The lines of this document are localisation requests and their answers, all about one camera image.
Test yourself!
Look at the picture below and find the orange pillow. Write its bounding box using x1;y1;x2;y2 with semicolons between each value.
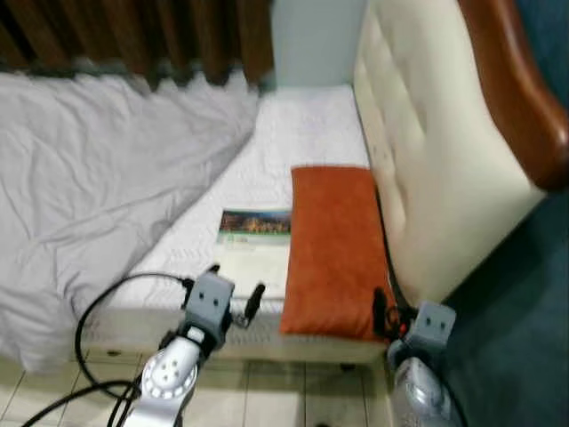
279;165;397;343

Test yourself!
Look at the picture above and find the cream bed base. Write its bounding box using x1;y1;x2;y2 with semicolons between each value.
84;307;392;366

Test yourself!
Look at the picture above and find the book with landscape cover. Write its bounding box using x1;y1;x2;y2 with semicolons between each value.
216;209;293;299

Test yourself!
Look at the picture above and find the grey blanket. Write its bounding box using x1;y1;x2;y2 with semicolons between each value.
0;69;260;375

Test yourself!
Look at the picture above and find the white quilted mattress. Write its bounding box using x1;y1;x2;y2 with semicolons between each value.
107;85;397;312

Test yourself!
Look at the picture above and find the cream tufted headboard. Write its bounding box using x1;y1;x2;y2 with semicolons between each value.
353;0;548;308

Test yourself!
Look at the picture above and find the brown curtain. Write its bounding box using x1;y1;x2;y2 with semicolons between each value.
0;0;275;88

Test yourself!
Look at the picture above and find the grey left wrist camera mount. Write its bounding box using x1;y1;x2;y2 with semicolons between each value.
185;272;236;332

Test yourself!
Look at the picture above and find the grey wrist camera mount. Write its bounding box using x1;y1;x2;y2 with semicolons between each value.
185;272;236;332
410;302;457;350

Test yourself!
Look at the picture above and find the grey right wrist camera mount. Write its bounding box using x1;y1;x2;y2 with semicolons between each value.
410;302;457;350

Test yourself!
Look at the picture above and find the black cable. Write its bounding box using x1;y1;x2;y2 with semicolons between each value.
22;271;193;427

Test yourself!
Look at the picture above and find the brown wooden headboard frame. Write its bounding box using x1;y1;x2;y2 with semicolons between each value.
458;0;569;192

